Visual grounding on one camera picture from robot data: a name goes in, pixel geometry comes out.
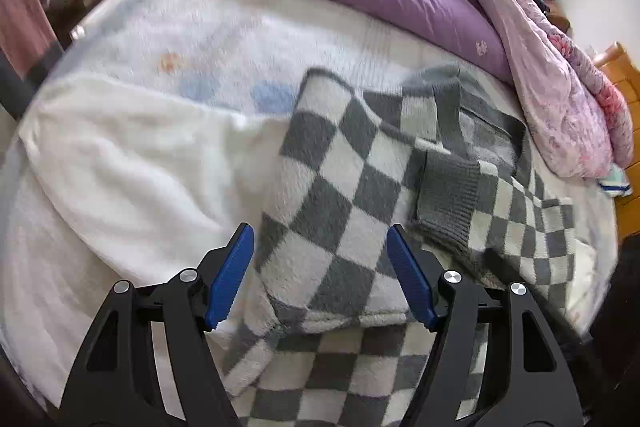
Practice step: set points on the light blue striped pillow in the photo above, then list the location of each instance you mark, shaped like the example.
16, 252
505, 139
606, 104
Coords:
616, 183

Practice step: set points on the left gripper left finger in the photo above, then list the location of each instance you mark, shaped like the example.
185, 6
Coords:
114, 379

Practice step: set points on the white jacket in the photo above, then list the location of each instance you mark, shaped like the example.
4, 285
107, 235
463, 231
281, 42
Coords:
148, 181

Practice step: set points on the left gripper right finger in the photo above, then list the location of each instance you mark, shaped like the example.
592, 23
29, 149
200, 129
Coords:
526, 380

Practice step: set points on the grey white checkered sweater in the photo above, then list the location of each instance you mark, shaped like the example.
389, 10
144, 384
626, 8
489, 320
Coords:
327, 337

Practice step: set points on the pink grey towel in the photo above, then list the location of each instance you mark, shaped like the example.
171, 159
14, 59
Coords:
29, 51

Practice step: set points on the wooden headboard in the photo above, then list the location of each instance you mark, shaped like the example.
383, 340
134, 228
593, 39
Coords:
616, 64

